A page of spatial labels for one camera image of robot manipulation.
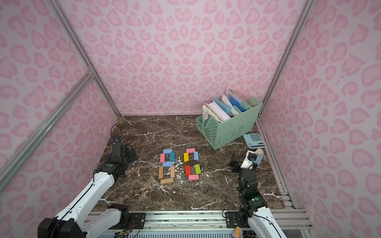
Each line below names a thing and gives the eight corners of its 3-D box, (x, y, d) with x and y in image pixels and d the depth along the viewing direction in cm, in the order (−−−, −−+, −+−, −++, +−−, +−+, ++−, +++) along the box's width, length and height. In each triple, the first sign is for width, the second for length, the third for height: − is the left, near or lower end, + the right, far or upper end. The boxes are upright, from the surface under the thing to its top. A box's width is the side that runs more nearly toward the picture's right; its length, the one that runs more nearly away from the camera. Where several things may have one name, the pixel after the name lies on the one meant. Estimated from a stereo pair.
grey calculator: (249, 150, 101) (251, 147, 99) (243, 136, 109) (244, 133, 106) (264, 147, 102) (266, 145, 100) (257, 134, 110) (258, 131, 107)
